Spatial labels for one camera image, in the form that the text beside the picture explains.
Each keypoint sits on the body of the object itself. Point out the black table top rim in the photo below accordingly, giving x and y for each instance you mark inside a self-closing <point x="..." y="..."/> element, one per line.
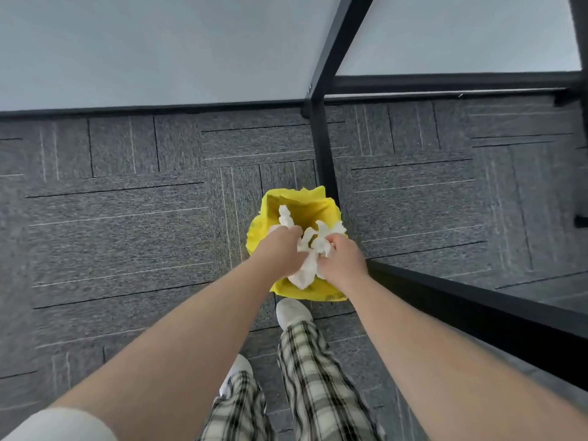
<point x="482" y="314"/>

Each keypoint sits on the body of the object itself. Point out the person's right forearm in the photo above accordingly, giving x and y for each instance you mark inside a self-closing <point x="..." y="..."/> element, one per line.
<point x="441" y="362"/>

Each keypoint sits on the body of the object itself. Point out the person's left forearm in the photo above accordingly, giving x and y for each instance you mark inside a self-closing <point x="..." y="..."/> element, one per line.
<point x="183" y="353"/>

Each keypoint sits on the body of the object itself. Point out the black baseboard strip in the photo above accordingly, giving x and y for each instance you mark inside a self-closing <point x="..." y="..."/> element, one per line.
<point x="138" y="108"/>

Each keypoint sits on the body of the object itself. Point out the person's left fingers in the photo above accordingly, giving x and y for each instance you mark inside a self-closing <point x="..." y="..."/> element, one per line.
<point x="288" y="233"/>

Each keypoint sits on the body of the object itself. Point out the black metal table frame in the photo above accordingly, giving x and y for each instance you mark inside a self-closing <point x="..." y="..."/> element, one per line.
<point x="324" y="142"/>

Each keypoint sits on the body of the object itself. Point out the white sleeve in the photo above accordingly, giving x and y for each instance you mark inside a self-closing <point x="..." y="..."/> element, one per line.
<point x="55" y="427"/>

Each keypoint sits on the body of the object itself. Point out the person's right fingers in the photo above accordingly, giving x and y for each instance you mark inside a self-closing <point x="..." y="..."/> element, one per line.
<point x="331" y="248"/>

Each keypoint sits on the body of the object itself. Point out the yellow bag lined bin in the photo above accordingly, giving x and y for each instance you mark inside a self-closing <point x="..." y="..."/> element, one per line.
<point x="312" y="208"/>

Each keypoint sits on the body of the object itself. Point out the white right shoe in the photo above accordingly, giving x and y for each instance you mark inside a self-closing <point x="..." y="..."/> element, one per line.
<point x="291" y="312"/>

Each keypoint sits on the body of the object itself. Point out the white shoe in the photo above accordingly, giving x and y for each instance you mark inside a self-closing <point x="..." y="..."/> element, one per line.
<point x="291" y="312"/>
<point x="239" y="369"/>

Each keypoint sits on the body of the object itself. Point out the person's left hand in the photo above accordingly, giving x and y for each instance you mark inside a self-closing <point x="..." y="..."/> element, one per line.
<point x="278" y="254"/>

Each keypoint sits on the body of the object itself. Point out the plaid trousers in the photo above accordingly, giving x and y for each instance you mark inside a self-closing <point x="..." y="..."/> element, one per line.
<point x="317" y="385"/>

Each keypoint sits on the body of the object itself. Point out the white left shoe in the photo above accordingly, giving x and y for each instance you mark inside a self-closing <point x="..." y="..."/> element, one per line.
<point x="239" y="369"/>

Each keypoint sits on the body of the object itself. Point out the white tissue paper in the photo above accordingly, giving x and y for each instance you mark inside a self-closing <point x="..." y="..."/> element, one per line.
<point x="307" y="268"/>

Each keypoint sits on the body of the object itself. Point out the person's right hand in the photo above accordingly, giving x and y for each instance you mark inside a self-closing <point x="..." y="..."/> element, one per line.
<point x="344" y="266"/>

